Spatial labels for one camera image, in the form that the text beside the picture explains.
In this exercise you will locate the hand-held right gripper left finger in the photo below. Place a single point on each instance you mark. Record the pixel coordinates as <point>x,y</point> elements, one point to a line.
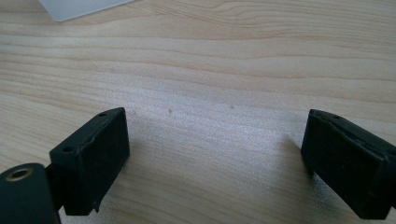
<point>93,161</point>

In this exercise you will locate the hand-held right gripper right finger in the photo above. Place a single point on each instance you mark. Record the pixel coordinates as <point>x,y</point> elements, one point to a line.
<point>348,165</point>

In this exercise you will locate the white flat sheet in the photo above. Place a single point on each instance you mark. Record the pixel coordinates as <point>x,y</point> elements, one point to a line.
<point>77,7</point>

